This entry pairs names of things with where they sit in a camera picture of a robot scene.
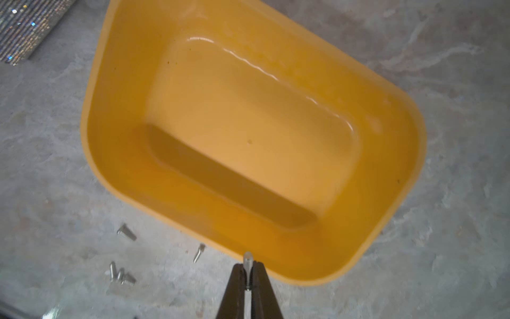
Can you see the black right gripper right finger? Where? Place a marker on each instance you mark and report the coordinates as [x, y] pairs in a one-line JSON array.
[[264, 302]]

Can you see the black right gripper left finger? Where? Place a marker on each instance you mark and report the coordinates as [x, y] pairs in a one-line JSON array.
[[232, 304]]

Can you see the silver screw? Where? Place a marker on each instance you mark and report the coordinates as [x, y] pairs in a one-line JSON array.
[[248, 262], [199, 252], [125, 278], [125, 231], [113, 271]]

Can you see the yellow plastic storage box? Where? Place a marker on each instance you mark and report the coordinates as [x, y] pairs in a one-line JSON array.
[[236, 125]]

